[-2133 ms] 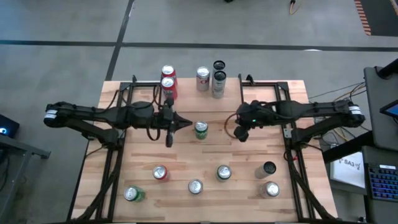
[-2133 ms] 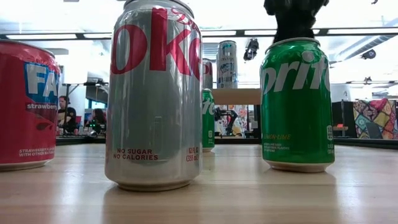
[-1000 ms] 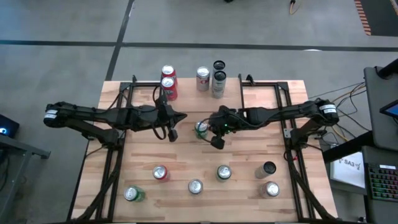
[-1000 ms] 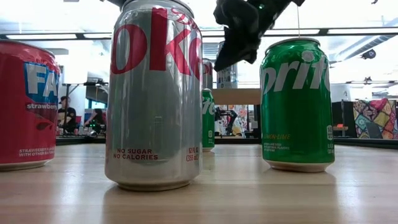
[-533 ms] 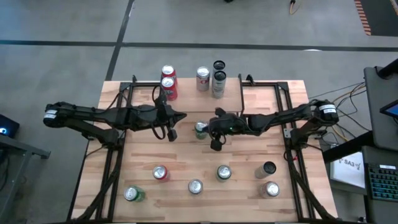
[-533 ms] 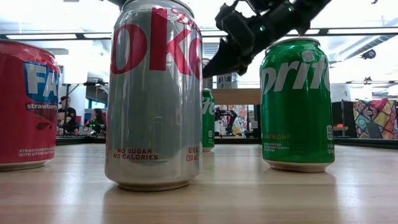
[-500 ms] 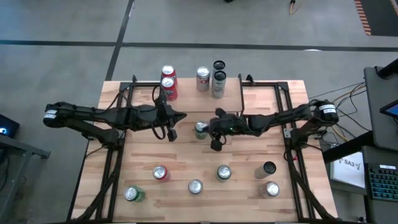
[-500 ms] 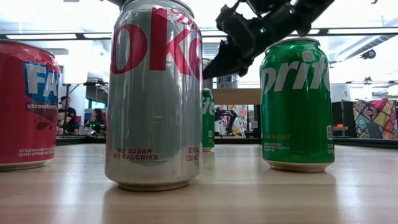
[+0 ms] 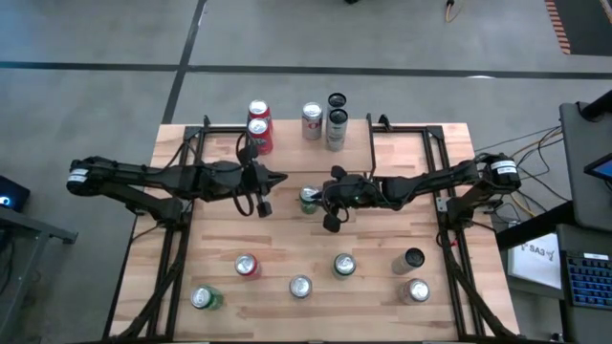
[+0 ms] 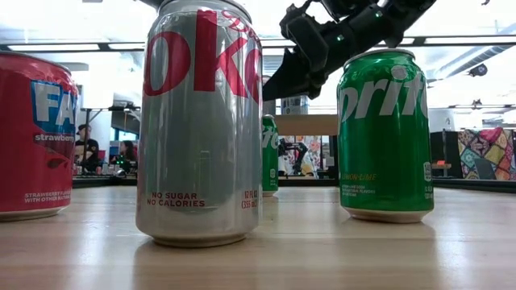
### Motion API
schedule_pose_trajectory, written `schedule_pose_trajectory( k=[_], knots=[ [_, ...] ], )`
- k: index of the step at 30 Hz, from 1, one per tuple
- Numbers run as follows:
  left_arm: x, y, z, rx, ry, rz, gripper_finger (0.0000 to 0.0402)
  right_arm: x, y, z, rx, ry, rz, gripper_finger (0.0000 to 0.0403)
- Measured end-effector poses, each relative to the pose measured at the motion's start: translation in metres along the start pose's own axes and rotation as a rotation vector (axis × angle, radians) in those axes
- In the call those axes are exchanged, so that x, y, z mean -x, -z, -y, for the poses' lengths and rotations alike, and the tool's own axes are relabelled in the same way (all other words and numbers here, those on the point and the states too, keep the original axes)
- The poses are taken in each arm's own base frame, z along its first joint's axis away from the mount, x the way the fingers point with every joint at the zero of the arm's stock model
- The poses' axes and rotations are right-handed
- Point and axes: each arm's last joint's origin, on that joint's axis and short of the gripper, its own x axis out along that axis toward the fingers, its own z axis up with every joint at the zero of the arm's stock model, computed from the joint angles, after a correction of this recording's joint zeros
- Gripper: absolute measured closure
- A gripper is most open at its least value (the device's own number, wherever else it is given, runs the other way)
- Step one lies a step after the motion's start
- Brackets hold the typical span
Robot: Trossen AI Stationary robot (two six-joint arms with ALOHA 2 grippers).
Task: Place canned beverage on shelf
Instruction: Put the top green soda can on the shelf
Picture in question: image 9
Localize grey desk panel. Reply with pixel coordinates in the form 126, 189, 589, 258
558, 101, 612, 234

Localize red Fanta strawberry can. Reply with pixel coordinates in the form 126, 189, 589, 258
247, 98, 273, 125
247, 118, 274, 157
233, 252, 262, 281

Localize white paper sign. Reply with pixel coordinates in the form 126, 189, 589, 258
506, 234, 564, 290

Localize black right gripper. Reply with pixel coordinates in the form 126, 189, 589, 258
311, 165, 379, 234

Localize black floor cable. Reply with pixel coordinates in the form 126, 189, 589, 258
472, 124, 565, 202

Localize black aluminium frame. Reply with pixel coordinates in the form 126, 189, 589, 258
102, 113, 522, 343

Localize black device with blue light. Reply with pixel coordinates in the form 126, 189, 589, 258
0, 175, 32, 214

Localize black desk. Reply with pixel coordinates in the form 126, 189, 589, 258
495, 200, 612, 344

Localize grey metal side table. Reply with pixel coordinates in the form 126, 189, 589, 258
0, 204, 79, 344

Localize slim Celsius Arctic Vibe can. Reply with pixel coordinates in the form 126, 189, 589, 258
326, 92, 349, 116
391, 247, 426, 276
325, 108, 350, 153

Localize wooden shelf black metal legs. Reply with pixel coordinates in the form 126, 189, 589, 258
242, 113, 378, 191

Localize yellow floor cable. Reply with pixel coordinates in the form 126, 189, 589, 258
477, 137, 563, 219

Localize green Sprite can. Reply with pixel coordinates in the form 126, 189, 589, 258
332, 252, 358, 281
189, 284, 225, 312
298, 184, 322, 215

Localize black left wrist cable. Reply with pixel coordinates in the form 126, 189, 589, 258
232, 132, 256, 218

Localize tablet with blue screen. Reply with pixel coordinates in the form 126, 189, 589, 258
582, 152, 612, 183

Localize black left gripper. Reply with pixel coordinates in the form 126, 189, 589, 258
237, 144, 289, 219

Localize backlit black keyboard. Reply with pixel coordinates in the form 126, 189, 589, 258
562, 250, 612, 311

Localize silver Diet Coke can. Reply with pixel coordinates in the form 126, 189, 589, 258
288, 274, 314, 301
300, 101, 324, 141
400, 278, 431, 306

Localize black mat orange striped edge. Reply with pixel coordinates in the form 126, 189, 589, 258
543, 0, 612, 56

